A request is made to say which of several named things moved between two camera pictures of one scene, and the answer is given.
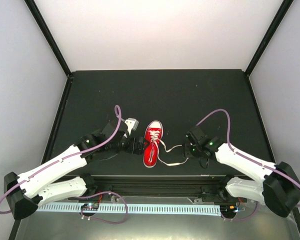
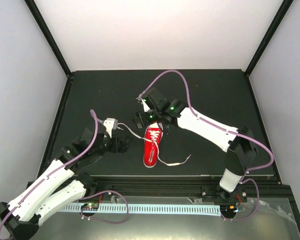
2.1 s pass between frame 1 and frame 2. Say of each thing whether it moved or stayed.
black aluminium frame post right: stayed
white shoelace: moved
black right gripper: moved
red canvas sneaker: stayed
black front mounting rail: stayed
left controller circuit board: stayed
